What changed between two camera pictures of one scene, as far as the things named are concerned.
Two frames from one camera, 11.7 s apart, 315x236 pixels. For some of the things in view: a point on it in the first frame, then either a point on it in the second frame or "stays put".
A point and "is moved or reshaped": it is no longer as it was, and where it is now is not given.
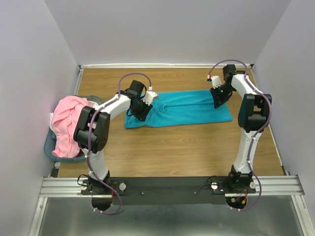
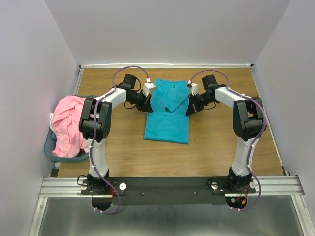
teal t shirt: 183,107 is moved or reshaped
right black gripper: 218,101 → 192,107
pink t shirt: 66,109 stays put
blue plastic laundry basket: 49,145 stays put
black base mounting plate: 168,191 stays put
